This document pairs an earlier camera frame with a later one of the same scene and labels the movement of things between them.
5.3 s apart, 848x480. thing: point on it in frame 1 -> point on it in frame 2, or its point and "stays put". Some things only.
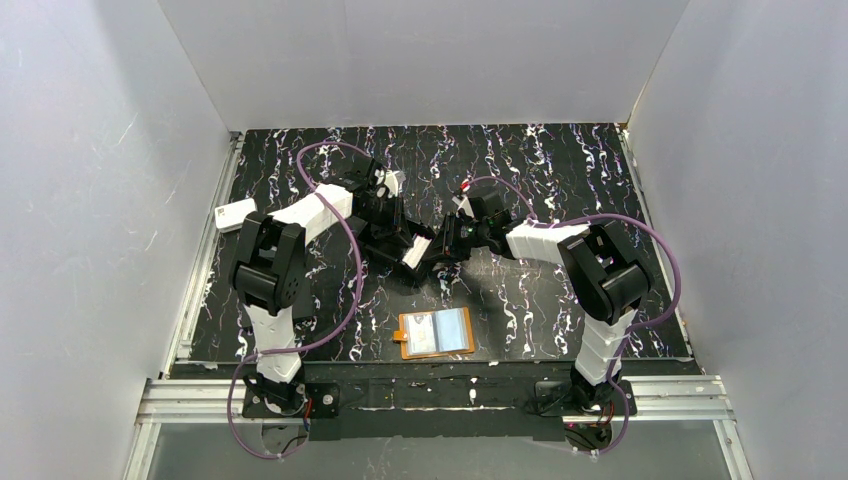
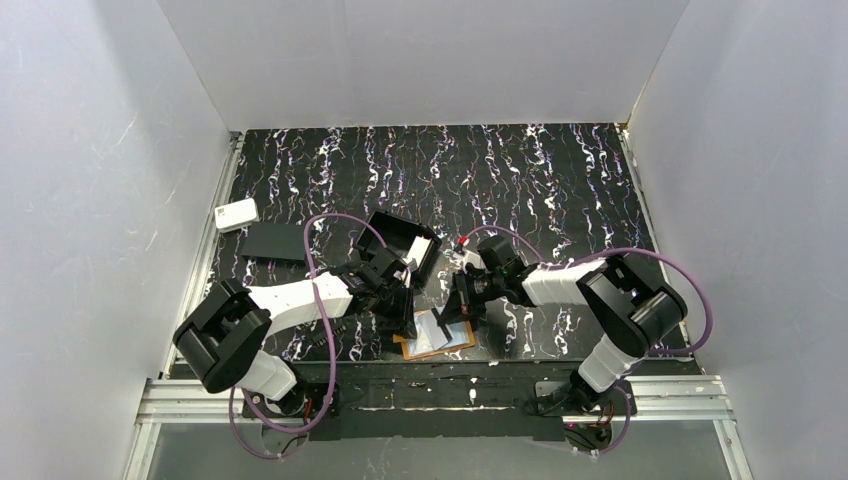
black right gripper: (449, 234) -> (465, 300)
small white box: (232, 216) stays put
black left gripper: (403, 237) -> (398, 304)
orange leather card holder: (435, 333) stays put
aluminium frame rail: (188, 391) stays put
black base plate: (438, 402) stays put
